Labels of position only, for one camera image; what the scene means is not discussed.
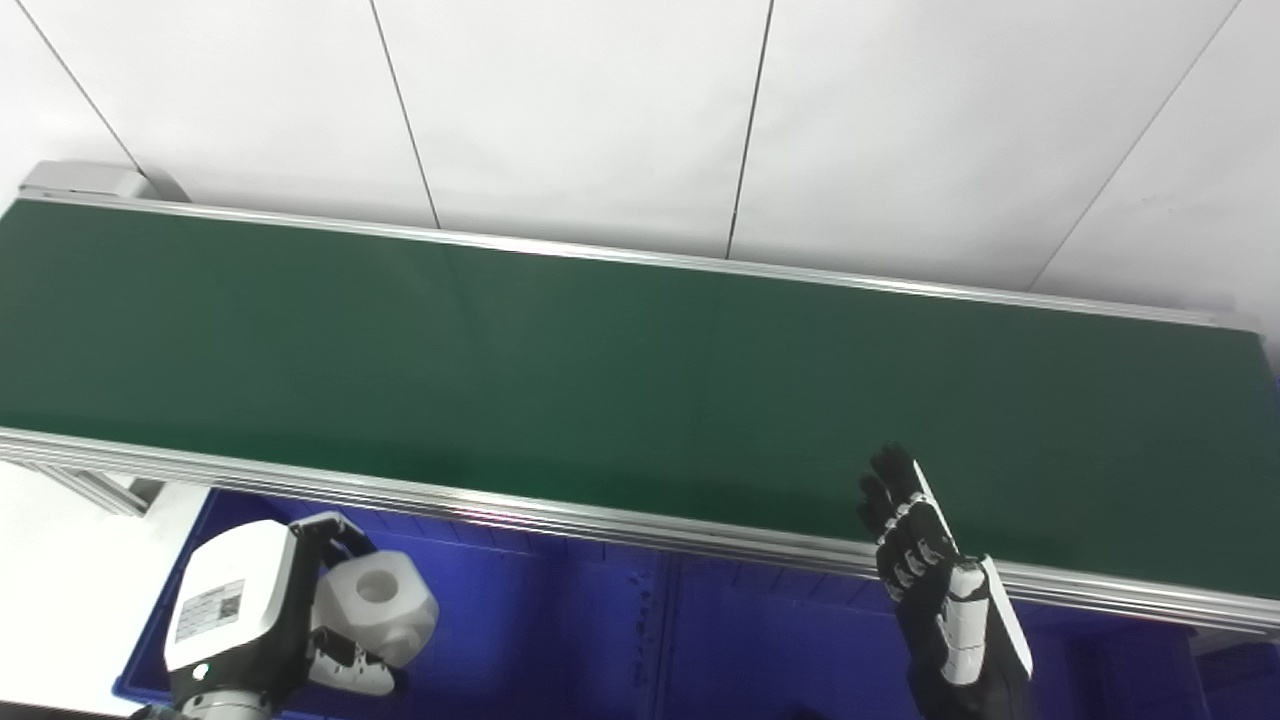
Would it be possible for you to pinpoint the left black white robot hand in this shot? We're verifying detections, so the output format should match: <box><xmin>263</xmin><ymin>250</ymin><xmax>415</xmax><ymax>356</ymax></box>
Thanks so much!
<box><xmin>162</xmin><ymin>511</ymin><xmax>407</xmax><ymax>717</ymax></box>

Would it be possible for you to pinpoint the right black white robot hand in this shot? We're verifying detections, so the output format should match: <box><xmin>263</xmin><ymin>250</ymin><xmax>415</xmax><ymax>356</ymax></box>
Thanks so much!
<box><xmin>856</xmin><ymin>443</ymin><xmax>1035</xmax><ymax>720</ymax></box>

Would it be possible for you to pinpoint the white plastic block with holes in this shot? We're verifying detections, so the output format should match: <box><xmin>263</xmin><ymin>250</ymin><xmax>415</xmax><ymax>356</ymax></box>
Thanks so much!
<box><xmin>314</xmin><ymin>549</ymin><xmax>440</xmax><ymax>670</ymax></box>

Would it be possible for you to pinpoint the aluminium conveyor support leg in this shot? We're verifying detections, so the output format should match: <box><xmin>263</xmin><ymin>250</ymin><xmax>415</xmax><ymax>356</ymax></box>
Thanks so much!
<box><xmin>38</xmin><ymin>465</ymin><xmax>167</xmax><ymax>518</ymax></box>

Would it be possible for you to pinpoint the green conveyor belt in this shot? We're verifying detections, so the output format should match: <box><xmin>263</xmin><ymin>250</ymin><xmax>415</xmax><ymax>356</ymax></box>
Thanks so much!
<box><xmin>0</xmin><ymin>185</ymin><xmax>1280</xmax><ymax>641</ymax></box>
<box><xmin>0</xmin><ymin>197</ymin><xmax>1280</xmax><ymax>617</ymax></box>

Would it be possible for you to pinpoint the grey conveyor end housing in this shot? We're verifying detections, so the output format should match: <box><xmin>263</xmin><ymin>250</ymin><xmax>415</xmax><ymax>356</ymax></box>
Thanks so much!
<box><xmin>18</xmin><ymin>159</ymin><xmax>166</xmax><ymax>202</ymax></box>

